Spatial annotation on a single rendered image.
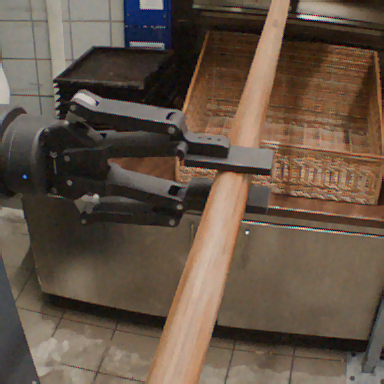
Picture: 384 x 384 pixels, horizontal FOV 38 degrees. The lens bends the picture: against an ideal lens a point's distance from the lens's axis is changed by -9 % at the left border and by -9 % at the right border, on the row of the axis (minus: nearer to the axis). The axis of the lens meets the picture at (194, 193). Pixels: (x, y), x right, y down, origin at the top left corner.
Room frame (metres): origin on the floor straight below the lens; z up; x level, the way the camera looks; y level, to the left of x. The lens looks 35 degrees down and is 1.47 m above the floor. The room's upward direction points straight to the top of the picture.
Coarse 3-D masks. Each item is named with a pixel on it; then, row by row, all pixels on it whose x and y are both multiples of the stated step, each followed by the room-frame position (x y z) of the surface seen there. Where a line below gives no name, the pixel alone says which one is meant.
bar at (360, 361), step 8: (376, 320) 1.13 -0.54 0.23; (376, 328) 1.10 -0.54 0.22; (376, 336) 1.10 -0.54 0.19; (368, 344) 1.13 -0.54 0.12; (376, 344) 1.10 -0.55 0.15; (352, 352) 1.19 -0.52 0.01; (360, 352) 1.19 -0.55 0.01; (368, 352) 1.10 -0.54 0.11; (376, 352) 1.10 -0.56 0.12; (352, 360) 1.16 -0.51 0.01; (360, 360) 1.15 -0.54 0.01; (368, 360) 1.10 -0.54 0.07; (376, 360) 1.09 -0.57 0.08; (352, 368) 1.12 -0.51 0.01; (360, 368) 1.12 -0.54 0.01; (368, 368) 1.10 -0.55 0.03; (376, 368) 1.12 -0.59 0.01; (352, 376) 1.08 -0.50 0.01; (360, 376) 1.09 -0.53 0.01; (368, 376) 1.09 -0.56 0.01; (376, 376) 1.08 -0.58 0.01
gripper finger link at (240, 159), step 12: (192, 156) 0.42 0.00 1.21; (204, 156) 0.42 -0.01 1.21; (228, 156) 0.42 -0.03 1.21; (240, 156) 0.42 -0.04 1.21; (252, 156) 0.42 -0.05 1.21; (264, 156) 0.42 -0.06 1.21; (204, 168) 0.42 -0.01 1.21; (216, 168) 0.41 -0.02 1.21; (228, 168) 0.41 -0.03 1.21; (240, 168) 0.41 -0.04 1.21; (252, 168) 0.41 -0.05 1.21; (264, 168) 0.41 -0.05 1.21
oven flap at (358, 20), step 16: (208, 0) 1.80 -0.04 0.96; (224, 0) 1.79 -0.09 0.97; (240, 0) 1.79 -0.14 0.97; (256, 0) 1.78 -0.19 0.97; (272, 0) 1.77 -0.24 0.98; (304, 0) 1.75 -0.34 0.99; (320, 0) 1.74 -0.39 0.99; (336, 0) 1.73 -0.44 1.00; (352, 0) 1.72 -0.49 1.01; (368, 0) 1.72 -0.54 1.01; (288, 16) 1.72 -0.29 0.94; (304, 16) 1.71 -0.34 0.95; (320, 16) 1.70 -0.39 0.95; (336, 16) 1.71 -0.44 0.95; (352, 16) 1.71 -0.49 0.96; (368, 16) 1.70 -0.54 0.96
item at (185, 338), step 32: (288, 0) 0.98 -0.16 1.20; (256, 64) 0.65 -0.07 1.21; (256, 96) 0.56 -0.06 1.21; (256, 128) 0.49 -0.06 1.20; (224, 192) 0.38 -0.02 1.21; (224, 224) 0.34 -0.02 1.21; (192, 256) 0.31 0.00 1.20; (224, 256) 0.31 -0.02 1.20; (192, 288) 0.28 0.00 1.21; (224, 288) 0.29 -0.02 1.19; (192, 320) 0.25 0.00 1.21; (160, 352) 0.22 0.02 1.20; (192, 352) 0.22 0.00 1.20
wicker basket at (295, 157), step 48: (240, 48) 1.76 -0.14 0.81; (288, 48) 1.73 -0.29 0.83; (336, 48) 1.70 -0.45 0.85; (192, 96) 1.50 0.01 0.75; (240, 96) 1.71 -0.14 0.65; (288, 96) 1.69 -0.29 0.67; (336, 96) 1.67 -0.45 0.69; (288, 144) 1.28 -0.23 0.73; (336, 144) 1.53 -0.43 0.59; (288, 192) 1.27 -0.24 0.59; (336, 192) 1.25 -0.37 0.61
